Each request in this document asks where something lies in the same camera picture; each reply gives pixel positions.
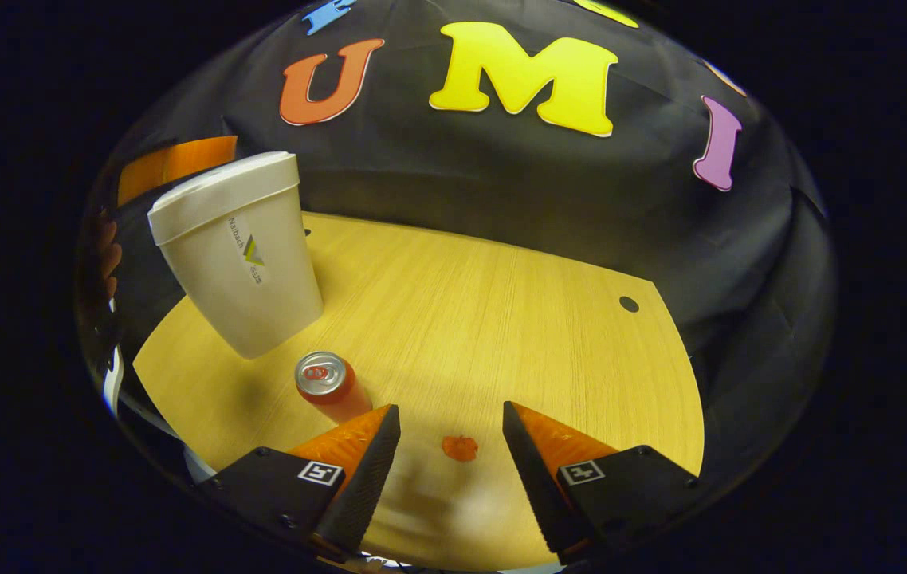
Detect wooden desktop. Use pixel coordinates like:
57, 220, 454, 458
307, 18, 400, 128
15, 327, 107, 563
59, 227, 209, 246
133, 211, 705, 571

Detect white desktop garbage bin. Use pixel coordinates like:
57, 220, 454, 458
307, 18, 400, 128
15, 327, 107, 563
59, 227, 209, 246
147, 151, 325, 360

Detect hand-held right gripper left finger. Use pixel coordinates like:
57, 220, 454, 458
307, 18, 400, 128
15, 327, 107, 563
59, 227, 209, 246
195, 403, 402, 557

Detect orange pop can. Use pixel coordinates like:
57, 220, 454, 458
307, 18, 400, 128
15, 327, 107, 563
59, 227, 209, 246
295, 351, 373, 423

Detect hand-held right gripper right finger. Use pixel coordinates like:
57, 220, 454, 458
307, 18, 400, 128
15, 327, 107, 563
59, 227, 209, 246
501, 400, 701, 563

